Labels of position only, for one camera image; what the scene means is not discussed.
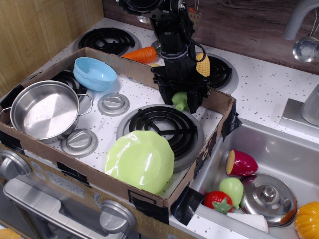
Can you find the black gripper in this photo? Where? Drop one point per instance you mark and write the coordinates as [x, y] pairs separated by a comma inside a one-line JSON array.
[[180, 75]]

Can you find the green toy broccoli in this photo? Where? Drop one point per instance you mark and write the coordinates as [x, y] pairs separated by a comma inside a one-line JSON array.
[[179, 100]]

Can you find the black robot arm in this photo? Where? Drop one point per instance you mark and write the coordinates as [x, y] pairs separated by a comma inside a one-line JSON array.
[[173, 28]]

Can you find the stainless steel pot lid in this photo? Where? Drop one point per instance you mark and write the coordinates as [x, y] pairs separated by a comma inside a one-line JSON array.
[[269, 197]]

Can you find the yellow toy corn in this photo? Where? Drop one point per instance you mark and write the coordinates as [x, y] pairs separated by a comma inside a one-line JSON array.
[[203, 65]]

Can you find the black front right burner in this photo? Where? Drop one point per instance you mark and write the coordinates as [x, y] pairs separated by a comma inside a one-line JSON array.
[[181, 129]]

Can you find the black burner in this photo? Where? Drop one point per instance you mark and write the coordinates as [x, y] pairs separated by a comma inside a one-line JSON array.
[[108, 40], [67, 77], [223, 75], [181, 129]]

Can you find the yellow toy behind fence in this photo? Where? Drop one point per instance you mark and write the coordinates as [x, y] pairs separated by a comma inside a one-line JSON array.
[[155, 65]]

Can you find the black back right burner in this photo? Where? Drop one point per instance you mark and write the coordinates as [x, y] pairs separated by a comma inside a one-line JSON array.
[[223, 75]]

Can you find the orange toy carrot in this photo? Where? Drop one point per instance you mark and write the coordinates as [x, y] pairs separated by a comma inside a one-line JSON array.
[[143, 55]]

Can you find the silver back stove knob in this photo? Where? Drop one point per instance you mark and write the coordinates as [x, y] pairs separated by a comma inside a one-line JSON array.
[[156, 45]]

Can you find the silver stove knob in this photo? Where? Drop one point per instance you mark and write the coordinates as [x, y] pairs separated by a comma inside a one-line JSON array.
[[156, 45], [113, 104], [80, 143]]

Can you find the silver stove top knob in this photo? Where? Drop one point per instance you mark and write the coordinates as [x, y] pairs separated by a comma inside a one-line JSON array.
[[113, 104], [80, 143]]

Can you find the light green plastic plate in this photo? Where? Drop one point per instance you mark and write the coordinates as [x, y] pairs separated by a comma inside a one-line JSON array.
[[142, 159]]

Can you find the hanging metal grater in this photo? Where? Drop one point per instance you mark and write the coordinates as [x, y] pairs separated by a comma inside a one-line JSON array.
[[195, 16]]

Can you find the black back left burner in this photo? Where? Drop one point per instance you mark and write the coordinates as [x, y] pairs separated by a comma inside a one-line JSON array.
[[108, 40]]

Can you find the hanging steel strainer spoon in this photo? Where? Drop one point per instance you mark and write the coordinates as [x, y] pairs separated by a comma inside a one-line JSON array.
[[143, 19]]

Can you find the light blue plastic bowl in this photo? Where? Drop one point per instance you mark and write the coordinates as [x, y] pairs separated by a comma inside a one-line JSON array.
[[94, 74]]

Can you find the purple toy eggplant half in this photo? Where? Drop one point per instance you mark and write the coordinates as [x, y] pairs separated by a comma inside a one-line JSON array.
[[240, 164]]

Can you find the green toy pear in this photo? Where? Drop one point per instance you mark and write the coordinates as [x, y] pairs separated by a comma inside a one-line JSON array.
[[233, 187]]

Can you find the red toy strawberry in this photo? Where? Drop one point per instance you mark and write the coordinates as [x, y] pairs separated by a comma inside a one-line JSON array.
[[218, 201]]

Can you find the brown cardboard fence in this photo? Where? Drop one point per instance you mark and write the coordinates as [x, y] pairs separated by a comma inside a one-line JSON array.
[[80, 183]]

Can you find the black front left burner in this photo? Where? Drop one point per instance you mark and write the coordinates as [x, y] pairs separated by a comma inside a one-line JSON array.
[[67, 77]]

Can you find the grey faucet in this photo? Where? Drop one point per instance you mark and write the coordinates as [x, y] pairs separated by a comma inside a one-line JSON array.
[[301, 116]]

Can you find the hanging steel ladle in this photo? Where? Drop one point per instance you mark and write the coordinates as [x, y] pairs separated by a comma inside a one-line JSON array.
[[306, 49]]

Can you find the silver sink basin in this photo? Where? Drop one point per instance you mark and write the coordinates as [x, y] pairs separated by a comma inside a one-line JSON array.
[[288, 165]]

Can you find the silver oven knob right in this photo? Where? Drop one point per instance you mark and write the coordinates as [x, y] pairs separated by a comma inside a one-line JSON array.
[[115, 218]]

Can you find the silver oven knob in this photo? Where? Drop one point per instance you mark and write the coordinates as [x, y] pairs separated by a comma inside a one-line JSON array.
[[115, 218], [13, 165]]

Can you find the orange toy pumpkin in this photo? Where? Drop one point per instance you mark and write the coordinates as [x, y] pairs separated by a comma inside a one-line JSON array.
[[307, 221]]

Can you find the silver oven knob left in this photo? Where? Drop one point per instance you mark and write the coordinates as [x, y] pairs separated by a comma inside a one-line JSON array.
[[13, 165]]

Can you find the orange object bottom left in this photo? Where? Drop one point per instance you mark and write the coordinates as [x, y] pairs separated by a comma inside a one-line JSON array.
[[7, 233]]

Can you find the silver oven door handle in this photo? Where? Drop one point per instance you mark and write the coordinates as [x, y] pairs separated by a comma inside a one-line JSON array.
[[48, 209]]

